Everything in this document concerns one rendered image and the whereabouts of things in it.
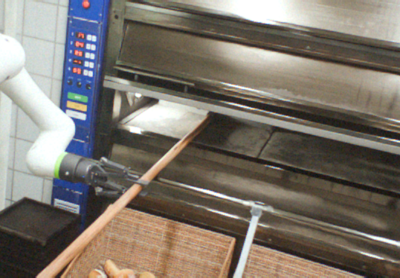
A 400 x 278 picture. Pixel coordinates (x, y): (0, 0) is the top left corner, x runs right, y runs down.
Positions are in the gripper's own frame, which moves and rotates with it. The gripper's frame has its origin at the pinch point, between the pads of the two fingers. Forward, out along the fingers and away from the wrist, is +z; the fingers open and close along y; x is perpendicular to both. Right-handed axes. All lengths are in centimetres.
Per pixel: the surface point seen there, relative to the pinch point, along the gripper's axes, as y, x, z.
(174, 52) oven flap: -34, -53, -11
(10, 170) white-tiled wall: 34, -53, -78
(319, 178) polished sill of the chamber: 1, -54, 53
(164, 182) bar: 3.0, -15.7, 4.4
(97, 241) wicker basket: 47, -38, -26
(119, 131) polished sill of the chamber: 3, -53, -29
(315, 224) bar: 3, -16, 56
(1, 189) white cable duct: 43, -51, -81
